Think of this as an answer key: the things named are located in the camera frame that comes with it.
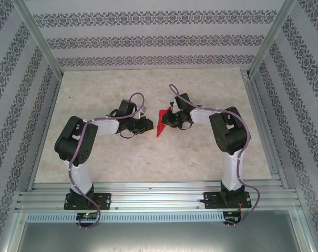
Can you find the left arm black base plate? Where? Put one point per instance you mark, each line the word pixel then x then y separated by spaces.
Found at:
pixel 105 200

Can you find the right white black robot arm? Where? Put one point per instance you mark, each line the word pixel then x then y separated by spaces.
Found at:
pixel 233 173

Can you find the grey metal sheet panel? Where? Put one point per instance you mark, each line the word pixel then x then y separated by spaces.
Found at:
pixel 158 236

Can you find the wide aluminium mounting rail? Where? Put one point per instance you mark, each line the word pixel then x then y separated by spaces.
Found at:
pixel 156 197

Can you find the aluminium frame post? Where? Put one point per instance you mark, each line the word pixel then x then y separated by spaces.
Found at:
pixel 40 39
pixel 273 39

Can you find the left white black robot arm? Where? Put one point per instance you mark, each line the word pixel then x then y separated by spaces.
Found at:
pixel 81 178

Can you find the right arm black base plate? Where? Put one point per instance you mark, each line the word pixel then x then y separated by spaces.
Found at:
pixel 208 200

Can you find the red paper sheet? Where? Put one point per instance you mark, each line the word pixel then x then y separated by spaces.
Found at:
pixel 161 118

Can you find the aluminium side rail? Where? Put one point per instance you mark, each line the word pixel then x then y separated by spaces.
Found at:
pixel 46 123
pixel 278 177

